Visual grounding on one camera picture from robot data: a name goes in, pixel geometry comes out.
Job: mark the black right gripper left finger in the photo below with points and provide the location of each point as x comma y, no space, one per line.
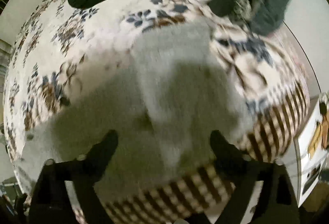
50,200

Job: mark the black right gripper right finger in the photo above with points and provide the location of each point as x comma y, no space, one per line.
277,202

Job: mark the grey fleece pant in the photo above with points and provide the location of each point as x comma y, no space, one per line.
164,102

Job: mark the brown checkered bedsheet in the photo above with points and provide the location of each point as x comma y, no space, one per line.
274,127

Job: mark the floral white bed blanket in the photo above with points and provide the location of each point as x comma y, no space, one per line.
62,54

